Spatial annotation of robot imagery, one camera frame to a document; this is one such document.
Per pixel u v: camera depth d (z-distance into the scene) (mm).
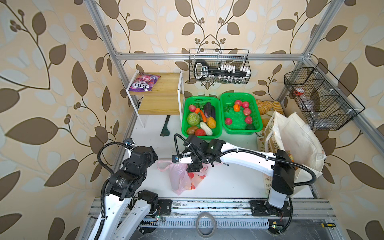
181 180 754
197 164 672
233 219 720
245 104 1151
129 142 588
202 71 844
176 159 637
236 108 1123
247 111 1087
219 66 804
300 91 806
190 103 1125
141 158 508
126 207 445
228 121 1050
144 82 842
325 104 728
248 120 1050
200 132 963
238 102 1153
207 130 994
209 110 1083
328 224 694
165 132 1025
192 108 1116
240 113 1148
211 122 1016
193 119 1014
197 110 1139
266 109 1116
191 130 989
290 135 808
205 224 706
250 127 996
